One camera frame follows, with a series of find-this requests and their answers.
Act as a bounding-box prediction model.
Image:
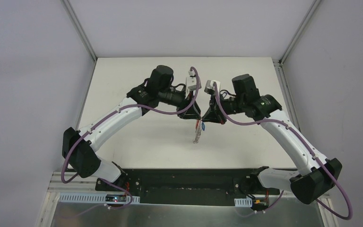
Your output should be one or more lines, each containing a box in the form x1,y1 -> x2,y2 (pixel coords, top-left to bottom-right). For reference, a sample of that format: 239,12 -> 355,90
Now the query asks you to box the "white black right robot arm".
202,74 -> 342,204

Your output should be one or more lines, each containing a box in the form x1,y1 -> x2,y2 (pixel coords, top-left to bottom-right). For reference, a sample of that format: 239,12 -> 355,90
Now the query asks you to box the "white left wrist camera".
185,70 -> 201,98

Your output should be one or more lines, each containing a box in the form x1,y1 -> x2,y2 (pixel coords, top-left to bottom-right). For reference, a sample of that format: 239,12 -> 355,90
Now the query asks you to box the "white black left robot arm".
60,65 -> 201,191

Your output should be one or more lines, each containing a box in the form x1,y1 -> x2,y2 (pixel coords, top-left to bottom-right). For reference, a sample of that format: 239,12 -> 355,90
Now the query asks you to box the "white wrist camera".
185,70 -> 201,98
204,80 -> 221,95

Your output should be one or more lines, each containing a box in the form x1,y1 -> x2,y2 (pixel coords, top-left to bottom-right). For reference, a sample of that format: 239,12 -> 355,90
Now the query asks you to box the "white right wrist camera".
204,80 -> 221,95

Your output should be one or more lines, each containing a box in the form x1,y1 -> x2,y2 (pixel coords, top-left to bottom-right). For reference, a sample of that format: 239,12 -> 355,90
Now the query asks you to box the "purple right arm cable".
212,81 -> 354,220

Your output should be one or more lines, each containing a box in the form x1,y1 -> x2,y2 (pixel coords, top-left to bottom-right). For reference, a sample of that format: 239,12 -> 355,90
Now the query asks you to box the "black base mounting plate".
94,168 -> 282,206

